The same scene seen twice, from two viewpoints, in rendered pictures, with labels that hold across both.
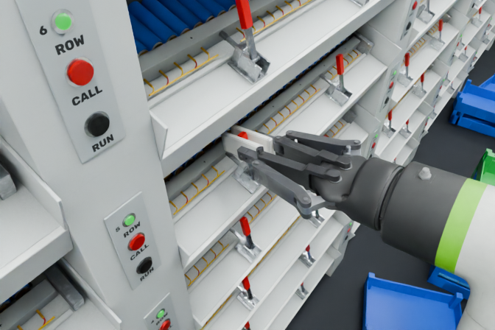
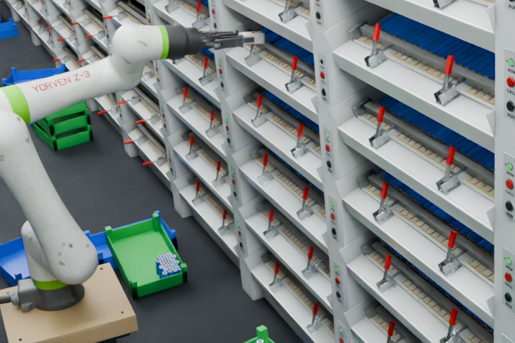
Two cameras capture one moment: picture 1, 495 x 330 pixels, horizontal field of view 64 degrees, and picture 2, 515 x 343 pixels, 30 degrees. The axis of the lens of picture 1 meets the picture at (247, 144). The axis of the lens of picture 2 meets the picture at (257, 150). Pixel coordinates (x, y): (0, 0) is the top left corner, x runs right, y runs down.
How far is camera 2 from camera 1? 2.85 m
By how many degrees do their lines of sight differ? 94
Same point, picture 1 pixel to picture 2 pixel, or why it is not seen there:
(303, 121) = (281, 76)
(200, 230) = (237, 53)
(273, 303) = (286, 250)
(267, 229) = (268, 129)
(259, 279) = (275, 185)
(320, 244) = (321, 285)
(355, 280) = not seen: outside the picture
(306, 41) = (259, 8)
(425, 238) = not seen: hidden behind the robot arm
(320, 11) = (278, 9)
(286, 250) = (289, 199)
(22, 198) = not seen: outside the picture
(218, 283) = (249, 115)
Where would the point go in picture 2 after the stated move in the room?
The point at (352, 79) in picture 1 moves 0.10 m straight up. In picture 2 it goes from (309, 95) to (306, 57)
